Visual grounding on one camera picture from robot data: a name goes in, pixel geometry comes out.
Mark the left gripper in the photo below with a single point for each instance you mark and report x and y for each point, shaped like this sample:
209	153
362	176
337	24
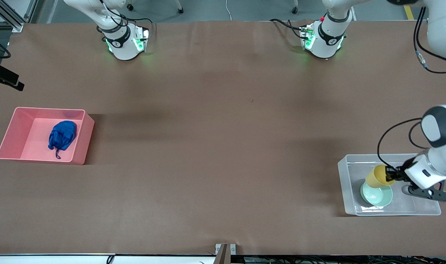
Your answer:
399	173

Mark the yellow cup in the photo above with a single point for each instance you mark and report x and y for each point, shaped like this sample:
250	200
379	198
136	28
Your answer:
377	176

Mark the light green bowl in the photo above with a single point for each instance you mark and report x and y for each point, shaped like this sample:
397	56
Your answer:
377	196

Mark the blue cloth bag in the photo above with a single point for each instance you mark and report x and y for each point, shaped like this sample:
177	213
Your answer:
63	134

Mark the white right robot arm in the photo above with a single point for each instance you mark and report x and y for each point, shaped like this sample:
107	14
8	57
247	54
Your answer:
122	47

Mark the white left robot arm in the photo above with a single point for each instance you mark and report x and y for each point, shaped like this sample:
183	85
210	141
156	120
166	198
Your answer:
443	29

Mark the clear plastic box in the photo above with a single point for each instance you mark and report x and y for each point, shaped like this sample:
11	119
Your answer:
351	165

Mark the pink plastic bin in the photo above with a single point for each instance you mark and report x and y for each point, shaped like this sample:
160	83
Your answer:
36	143

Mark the yellow floor tape line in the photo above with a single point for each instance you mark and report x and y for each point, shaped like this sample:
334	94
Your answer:
410	14

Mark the brown paper table cover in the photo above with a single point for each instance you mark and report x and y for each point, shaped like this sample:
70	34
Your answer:
223	110

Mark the aluminium frame profile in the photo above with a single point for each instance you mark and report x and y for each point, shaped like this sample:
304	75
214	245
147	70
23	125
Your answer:
15	25

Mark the metal table edge bracket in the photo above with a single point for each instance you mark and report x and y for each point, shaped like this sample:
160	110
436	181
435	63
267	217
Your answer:
219	250

